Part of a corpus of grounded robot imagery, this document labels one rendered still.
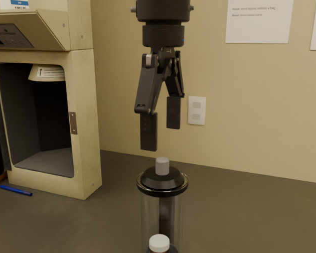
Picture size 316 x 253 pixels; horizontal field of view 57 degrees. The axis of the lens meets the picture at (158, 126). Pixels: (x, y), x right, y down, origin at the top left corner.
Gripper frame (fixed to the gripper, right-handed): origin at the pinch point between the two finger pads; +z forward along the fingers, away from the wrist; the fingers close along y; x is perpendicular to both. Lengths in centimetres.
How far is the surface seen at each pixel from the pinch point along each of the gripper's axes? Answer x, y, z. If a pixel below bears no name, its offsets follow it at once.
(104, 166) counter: -41, -42, 33
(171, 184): 3.1, 2.8, 9.4
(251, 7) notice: 10, -60, -28
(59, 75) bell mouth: -41.5, -21.1, -6.5
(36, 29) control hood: -37.3, -9.0, -19.6
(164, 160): 0.7, 0.4, 5.6
